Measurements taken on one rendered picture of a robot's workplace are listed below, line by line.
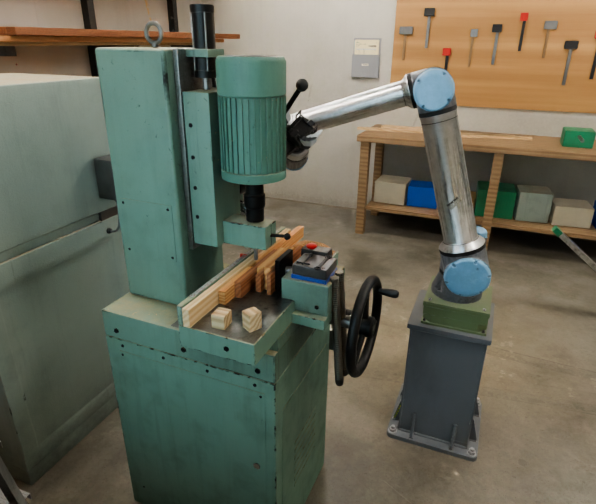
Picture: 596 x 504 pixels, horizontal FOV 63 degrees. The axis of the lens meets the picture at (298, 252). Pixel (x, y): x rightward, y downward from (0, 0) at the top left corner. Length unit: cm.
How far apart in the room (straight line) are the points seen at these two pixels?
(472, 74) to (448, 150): 293
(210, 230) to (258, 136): 31
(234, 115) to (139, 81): 27
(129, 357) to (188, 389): 21
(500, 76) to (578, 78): 56
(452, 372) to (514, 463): 47
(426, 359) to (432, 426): 32
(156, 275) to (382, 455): 119
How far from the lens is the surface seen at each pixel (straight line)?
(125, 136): 142
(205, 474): 171
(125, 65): 138
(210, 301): 127
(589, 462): 242
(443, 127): 157
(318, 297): 128
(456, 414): 214
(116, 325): 155
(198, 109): 131
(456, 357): 198
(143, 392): 164
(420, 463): 216
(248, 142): 124
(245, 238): 138
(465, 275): 168
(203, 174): 134
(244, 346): 115
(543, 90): 449
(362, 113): 173
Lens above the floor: 154
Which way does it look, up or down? 24 degrees down
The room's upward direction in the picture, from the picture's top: 1 degrees clockwise
